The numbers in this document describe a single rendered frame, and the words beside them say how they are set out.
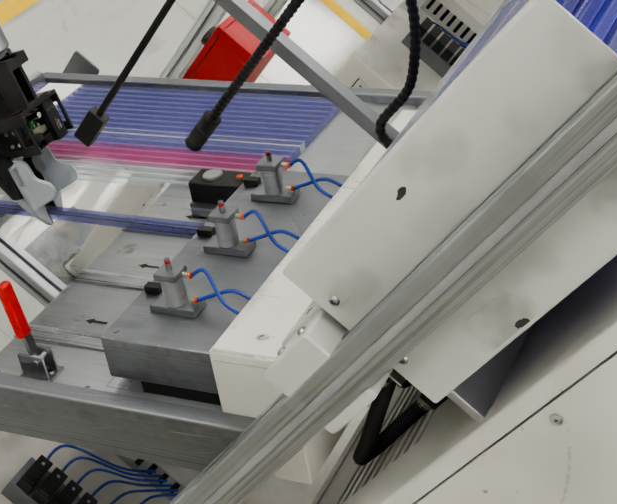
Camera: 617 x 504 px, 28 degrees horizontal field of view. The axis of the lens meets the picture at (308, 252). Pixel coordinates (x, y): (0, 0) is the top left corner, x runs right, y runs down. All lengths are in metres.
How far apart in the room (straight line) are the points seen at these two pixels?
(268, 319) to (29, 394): 0.26
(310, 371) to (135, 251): 0.51
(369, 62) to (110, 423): 1.54
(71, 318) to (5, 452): 0.39
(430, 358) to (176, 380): 0.31
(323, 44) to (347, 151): 2.11
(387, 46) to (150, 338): 1.60
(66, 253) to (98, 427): 1.53
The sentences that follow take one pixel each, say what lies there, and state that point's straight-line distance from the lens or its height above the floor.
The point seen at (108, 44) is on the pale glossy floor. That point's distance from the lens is 3.23.
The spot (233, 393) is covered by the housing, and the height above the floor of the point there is 1.21.
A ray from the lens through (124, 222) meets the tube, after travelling 1.50.
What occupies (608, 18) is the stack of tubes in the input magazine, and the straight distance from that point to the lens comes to 0.95.
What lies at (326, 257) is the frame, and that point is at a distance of 0.95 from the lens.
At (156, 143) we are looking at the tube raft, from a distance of 1.68.
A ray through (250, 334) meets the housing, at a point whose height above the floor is 1.25.
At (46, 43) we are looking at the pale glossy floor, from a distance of 3.14.
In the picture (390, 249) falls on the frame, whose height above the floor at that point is 1.48.
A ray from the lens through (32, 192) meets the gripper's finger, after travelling 1.54.
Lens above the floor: 2.06
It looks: 42 degrees down
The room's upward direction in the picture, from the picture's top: 42 degrees clockwise
